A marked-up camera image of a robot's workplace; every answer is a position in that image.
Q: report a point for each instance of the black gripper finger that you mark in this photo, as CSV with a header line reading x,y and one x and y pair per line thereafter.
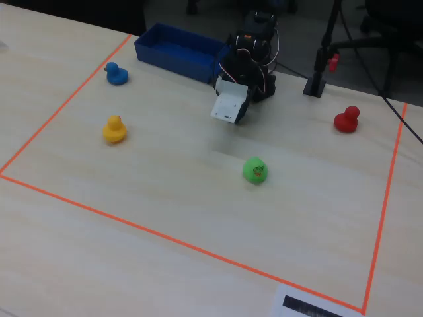
x,y
244,110

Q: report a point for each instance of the yellow rubber duck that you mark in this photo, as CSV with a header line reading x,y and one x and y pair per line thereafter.
x,y
114,130

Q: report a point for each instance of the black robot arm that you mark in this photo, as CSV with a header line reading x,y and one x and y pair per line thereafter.
x,y
265,88

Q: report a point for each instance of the green rubber duck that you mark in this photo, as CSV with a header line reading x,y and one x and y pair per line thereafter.
x,y
254,170

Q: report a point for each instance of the blue plastic box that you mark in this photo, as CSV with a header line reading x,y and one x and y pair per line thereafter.
x,y
178,53

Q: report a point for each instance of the red rubber duck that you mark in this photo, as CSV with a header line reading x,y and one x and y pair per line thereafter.
x,y
347,120

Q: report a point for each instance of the blue rubber duck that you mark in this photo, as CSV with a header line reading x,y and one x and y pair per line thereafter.
x,y
116,74

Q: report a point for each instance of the red clamp knob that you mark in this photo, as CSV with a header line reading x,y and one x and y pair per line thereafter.
x,y
334,62

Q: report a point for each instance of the orange tape strip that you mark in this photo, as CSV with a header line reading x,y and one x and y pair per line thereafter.
x,y
66,102
181,243
385,204

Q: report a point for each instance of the black office chair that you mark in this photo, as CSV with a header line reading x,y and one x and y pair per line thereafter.
x,y
393,33

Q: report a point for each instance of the white paper label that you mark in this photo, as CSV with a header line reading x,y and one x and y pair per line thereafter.
x,y
297,303

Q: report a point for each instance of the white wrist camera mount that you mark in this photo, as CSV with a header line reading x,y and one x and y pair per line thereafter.
x,y
228,102

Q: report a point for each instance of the black camera stand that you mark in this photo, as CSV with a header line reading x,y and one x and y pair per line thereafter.
x,y
320,66

